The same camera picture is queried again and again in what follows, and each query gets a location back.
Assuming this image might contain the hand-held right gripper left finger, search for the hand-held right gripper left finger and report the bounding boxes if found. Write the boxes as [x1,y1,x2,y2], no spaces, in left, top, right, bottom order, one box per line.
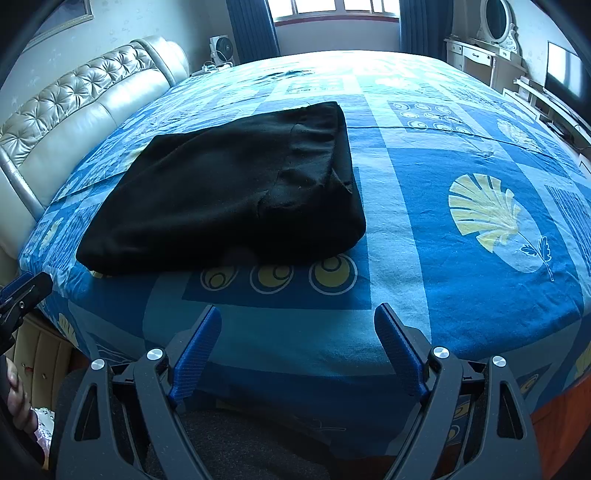
[48,305,222,480]

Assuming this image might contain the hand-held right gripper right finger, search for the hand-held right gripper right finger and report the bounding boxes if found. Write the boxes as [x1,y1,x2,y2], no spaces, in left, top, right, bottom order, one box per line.
[374,302,543,480]

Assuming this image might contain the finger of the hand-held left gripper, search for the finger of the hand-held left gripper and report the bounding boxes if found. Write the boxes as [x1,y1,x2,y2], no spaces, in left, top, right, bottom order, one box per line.
[0,271,54,357]

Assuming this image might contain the black pants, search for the black pants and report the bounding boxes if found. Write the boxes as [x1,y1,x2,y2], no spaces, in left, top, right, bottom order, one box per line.
[75,100,368,277]

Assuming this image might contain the person's left hand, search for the person's left hand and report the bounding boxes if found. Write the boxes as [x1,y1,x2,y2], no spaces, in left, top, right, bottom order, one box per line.
[6,361,41,438]

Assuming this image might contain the cream bedside cabinet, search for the cream bedside cabinet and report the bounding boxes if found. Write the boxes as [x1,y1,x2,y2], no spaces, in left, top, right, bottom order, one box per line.
[13,316,75,411]

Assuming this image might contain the blue patterned bedsheet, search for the blue patterned bedsheet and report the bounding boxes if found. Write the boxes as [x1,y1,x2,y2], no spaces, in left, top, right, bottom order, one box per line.
[18,50,591,457]

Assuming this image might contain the white lace cloth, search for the white lace cloth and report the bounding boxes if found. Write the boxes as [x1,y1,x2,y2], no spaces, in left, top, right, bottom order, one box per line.
[31,407,57,464]

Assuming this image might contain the cream tufted leather headboard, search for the cream tufted leather headboard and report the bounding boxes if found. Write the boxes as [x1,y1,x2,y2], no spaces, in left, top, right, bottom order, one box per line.
[0,36,190,273]

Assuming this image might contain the white television stand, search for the white television stand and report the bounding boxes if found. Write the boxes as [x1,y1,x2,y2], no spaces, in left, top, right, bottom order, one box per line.
[503,76,591,162]

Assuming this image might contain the white vanity table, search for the white vanity table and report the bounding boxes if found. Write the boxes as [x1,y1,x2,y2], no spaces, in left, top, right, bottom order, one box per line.
[444,38,527,93]

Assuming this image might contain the white box fan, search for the white box fan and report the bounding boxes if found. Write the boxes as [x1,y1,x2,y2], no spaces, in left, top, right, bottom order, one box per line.
[209,36,239,66]

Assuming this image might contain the blue curtain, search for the blue curtain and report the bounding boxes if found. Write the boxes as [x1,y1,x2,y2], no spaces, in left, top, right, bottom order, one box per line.
[225,0,281,65]
[398,0,455,56]

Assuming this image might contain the black flat television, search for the black flat television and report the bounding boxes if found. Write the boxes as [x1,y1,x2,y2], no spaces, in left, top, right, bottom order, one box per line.
[545,41,585,100]

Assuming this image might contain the oval vanity mirror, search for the oval vanity mirror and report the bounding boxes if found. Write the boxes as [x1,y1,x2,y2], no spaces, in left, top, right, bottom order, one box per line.
[475,0,518,51]

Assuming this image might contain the window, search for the window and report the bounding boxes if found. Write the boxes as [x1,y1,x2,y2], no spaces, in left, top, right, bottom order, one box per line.
[267,0,400,22]

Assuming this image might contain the wooden bed frame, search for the wooden bed frame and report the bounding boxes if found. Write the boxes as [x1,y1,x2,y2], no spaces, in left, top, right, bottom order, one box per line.
[530,381,591,446]

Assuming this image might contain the framed wall picture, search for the framed wall picture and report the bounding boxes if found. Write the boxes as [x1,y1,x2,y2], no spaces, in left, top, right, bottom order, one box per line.
[23,0,94,51]

